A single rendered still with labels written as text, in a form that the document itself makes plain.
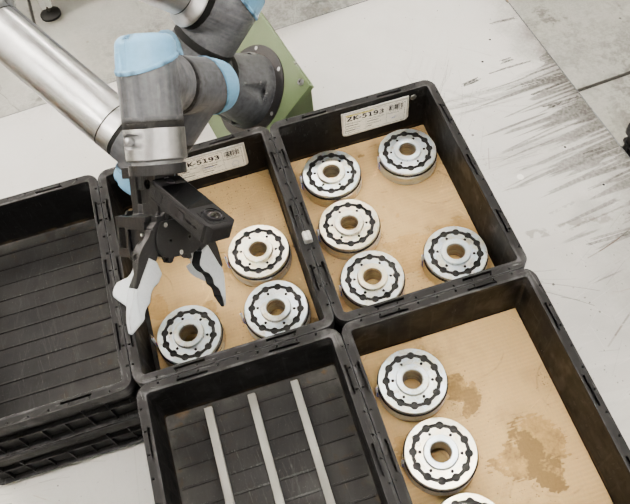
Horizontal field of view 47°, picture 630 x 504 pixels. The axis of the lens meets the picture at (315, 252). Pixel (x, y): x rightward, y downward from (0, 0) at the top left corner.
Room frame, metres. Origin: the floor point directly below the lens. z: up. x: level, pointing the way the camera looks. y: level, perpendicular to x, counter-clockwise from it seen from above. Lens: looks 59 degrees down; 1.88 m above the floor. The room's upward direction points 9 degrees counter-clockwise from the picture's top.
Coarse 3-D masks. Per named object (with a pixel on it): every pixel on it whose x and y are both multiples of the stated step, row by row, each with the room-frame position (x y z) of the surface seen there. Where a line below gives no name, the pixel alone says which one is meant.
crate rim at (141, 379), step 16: (256, 128) 0.83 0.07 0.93; (208, 144) 0.82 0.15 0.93; (224, 144) 0.81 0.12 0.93; (272, 144) 0.79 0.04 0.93; (272, 160) 0.76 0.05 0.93; (112, 176) 0.78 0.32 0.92; (288, 192) 0.69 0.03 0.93; (288, 208) 0.66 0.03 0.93; (112, 224) 0.68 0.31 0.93; (112, 240) 0.65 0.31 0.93; (112, 256) 0.62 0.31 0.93; (304, 256) 0.57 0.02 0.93; (320, 288) 0.51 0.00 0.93; (320, 304) 0.48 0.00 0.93; (320, 320) 0.46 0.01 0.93; (128, 336) 0.48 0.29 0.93; (272, 336) 0.44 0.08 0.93; (288, 336) 0.44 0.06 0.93; (128, 352) 0.45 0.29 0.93; (224, 352) 0.43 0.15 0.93; (240, 352) 0.43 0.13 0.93; (192, 368) 0.41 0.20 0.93; (144, 384) 0.40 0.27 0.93
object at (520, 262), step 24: (384, 96) 0.86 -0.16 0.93; (432, 96) 0.85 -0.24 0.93; (288, 120) 0.84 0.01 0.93; (456, 144) 0.74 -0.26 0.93; (288, 168) 0.75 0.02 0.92; (504, 216) 0.58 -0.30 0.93; (504, 264) 0.50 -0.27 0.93; (432, 288) 0.48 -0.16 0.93; (336, 312) 0.47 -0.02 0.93; (360, 312) 0.46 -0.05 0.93
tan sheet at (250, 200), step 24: (216, 192) 0.79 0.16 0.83; (240, 192) 0.78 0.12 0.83; (264, 192) 0.77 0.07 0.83; (240, 216) 0.73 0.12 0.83; (264, 216) 0.72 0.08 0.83; (288, 240) 0.66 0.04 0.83; (168, 264) 0.65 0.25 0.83; (168, 288) 0.61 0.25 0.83; (192, 288) 0.60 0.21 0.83; (240, 288) 0.59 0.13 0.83; (168, 312) 0.56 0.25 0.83; (216, 312) 0.55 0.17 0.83; (312, 312) 0.52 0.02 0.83; (192, 336) 0.51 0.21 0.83; (240, 336) 0.50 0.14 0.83
